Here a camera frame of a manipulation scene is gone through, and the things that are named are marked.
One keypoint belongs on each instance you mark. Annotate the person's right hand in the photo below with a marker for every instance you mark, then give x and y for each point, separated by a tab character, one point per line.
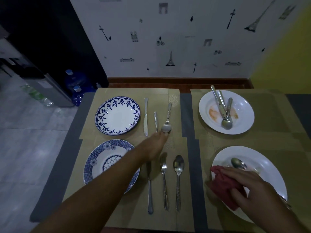
260	194

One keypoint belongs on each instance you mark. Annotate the person's left hand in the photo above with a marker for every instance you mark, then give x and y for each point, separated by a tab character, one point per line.
156	145

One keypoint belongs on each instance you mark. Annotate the steel spoon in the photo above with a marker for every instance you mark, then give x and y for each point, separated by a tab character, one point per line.
227	124
237	163
166	128
178	165

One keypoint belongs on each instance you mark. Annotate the steel fork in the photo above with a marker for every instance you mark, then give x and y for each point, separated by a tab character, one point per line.
220	97
156	121
163	167

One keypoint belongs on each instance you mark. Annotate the white plate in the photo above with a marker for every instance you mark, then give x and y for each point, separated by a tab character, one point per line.
264	162
243	111

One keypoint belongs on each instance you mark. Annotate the red cleaning cloth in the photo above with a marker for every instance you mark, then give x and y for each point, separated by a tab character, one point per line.
223	184

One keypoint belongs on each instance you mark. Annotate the blue floral rim plate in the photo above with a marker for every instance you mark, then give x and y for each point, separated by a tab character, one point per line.
117	116

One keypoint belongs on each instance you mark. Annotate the blue geometric rim plate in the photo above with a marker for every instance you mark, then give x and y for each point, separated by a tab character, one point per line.
97	157

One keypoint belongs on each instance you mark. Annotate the person's left forearm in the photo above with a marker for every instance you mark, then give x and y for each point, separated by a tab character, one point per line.
97	196

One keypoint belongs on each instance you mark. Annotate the beige woven placemat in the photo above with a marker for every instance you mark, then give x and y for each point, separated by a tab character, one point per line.
158	220
296	162
160	94
267	104

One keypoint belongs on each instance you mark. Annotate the brown wooden baseboard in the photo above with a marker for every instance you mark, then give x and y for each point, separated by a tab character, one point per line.
170	83

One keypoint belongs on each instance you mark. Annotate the small white bottle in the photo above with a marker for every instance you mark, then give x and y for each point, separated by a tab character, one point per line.
98	85

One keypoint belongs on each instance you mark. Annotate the blue water jug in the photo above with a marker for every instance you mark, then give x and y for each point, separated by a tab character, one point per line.
77	81
77	97

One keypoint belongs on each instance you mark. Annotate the silver water dispenser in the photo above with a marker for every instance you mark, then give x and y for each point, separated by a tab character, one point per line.
51	92

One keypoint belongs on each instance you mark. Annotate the green label plastic bottle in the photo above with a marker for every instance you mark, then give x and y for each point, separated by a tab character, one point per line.
36	95

